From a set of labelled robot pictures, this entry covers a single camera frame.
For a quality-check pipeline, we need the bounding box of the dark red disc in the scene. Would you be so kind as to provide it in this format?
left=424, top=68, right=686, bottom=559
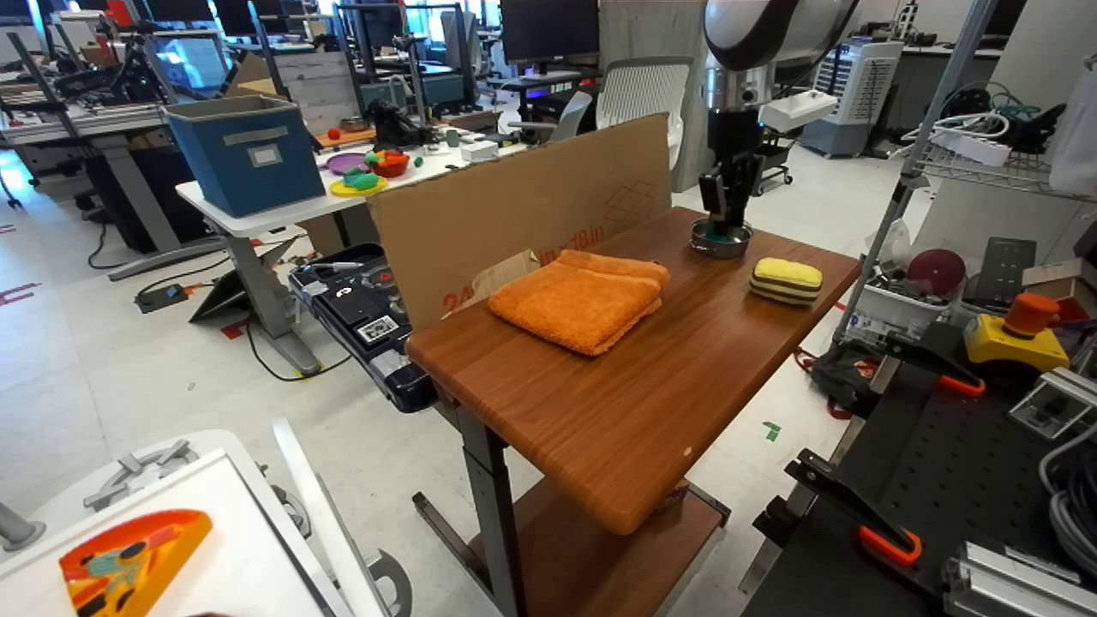
left=904, top=248, right=972, bottom=301

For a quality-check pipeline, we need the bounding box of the brown cardboard panel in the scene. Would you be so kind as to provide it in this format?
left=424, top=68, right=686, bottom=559
left=366, top=111, right=677, bottom=336

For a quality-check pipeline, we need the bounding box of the silver pot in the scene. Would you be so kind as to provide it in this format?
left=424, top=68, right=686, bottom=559
left=690, top=217, right=756, bottom=260

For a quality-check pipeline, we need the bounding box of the open laptop screen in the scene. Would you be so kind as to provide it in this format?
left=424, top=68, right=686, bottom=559
left=149, top=31, right=240, bottom=102

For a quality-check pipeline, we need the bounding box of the white side table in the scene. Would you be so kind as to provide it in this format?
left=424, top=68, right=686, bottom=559
left=171, top=134, right=531, bottom=380

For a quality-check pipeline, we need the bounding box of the black equipment case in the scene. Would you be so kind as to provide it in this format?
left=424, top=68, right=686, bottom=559
left=287, top=239, right=438, bottom=414

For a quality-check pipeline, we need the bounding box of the folded orange towel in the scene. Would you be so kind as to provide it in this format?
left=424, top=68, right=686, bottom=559
left=483, top=248, right=674, bottom=361

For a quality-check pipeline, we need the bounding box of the brown wooden table shelf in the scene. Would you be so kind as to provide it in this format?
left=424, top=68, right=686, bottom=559
left=512, top=477, right=730, bottom=617

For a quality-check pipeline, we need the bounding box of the black perforated robot bench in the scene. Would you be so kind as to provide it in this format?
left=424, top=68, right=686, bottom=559
left=742, top=338, right=1097, bottom=617

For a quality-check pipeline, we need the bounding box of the grey office desk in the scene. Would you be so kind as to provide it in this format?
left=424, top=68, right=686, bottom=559
left=0, top=100, right=228, bottom=286

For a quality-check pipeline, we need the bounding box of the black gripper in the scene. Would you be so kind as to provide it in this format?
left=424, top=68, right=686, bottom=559
left=696, top=107, right=767, bottom=232

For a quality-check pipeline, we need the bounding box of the red toy bowl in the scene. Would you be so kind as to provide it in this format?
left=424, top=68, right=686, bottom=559
left=366, top=149, right=411, bottom=182

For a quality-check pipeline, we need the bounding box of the white floor appliance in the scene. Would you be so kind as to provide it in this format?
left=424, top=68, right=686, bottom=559
left=799, top=39, right=908, bottom=161

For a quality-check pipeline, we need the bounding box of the black clamp orange handle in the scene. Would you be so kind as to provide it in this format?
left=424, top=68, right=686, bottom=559
left=786, top=445, right=925, bottom=573
left=863, top=329, right=991, bottom=402

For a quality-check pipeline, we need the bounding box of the blue storage bin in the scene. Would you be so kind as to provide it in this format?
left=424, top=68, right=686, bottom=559
left=164, top=92, right=330, bottom=218

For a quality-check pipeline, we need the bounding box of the grey office chair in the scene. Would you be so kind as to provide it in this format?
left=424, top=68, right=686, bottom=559
left=594, top=0, right=706, bottom=193

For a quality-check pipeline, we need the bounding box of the black computer monitor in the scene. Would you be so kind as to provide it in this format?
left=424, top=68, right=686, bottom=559
left=499, top=0, right=605, bottom=68

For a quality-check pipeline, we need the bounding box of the black perforated plate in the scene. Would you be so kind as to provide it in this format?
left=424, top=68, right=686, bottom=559
left=966, top=232, right=1040, bottom=309

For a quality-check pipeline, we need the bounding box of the black cable coil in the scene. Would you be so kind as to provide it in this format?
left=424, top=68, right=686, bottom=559
left=1036, top=421, right=1097, bottom=576

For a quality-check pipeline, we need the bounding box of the black table leg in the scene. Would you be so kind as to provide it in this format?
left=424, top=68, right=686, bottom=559
left=424, top=390, right=536, bottom=617

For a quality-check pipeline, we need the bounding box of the yellow sponge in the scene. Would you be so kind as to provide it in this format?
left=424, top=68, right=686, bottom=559
left=749, top=253, right=831, bottom=313

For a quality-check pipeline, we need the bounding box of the white power strip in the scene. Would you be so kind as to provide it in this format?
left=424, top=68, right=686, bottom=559
left=929, top=125, right=1015, bottom=171

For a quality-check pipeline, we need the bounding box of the silver metal pole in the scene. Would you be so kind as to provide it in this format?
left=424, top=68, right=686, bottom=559
left=831, top=0, right=1000, bottom=349

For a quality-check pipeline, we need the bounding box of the yellow emergency stop box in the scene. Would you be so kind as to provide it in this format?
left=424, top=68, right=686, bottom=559
left=964, top=288, right=1078, bottom=377

